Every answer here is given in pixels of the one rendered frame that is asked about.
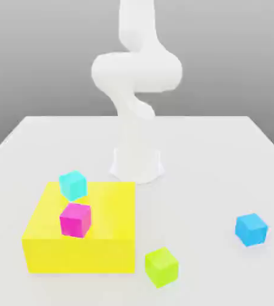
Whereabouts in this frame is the small cyan cube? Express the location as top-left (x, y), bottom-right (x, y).
top-left (59, 170), bottom-right (88, 202)

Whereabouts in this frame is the large yellow box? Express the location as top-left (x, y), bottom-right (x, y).
top-left (22, 181), bottom-right (136, 274)

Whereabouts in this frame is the small lime green cube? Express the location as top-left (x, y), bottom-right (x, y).
top-left (144, 246), bottom-right (179, 289)

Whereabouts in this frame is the small blue cube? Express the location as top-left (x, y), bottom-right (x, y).
top-left (235, 213), bottom-right (269, 247)

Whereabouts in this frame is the small magenta cube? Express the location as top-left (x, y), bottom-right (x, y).
top-left (59, 203), bottom-right (92, 239)

